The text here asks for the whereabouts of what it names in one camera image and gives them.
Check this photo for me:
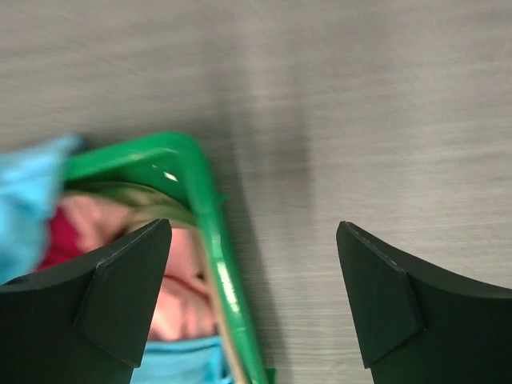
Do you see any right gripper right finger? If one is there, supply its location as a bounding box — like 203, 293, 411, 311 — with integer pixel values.
336, 222, 511, 383

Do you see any light blue t shirt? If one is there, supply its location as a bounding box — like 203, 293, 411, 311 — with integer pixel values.
1, 134, 83, 283

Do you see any magenta t shirt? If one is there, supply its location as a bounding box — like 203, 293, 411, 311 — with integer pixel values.
37, 207, 84, 270

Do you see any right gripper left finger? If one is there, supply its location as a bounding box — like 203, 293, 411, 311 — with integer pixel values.
1, 219, 171, 383

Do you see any pink t shirt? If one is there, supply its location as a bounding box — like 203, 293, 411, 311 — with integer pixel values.
59, 194, 216, 342

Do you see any green plastic tray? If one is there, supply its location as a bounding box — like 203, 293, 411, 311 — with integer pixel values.
65, 132, 276, 383

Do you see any beige t shirt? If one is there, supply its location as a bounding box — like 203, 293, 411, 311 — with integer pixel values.
59, 182, 247, 383

